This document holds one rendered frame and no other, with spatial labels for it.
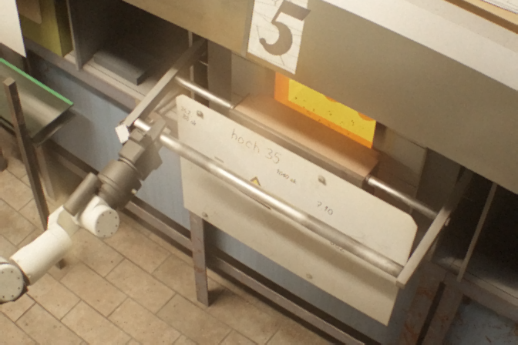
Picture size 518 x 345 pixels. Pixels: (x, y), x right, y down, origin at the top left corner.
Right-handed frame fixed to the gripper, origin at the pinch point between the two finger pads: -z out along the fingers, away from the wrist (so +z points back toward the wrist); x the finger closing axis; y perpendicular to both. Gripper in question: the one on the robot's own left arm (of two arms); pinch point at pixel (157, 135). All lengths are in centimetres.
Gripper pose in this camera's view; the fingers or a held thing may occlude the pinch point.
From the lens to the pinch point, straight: 166.1
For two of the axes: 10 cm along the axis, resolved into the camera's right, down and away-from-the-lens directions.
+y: -8.1, -4.4, 3.8
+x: -1.2, -5.3, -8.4
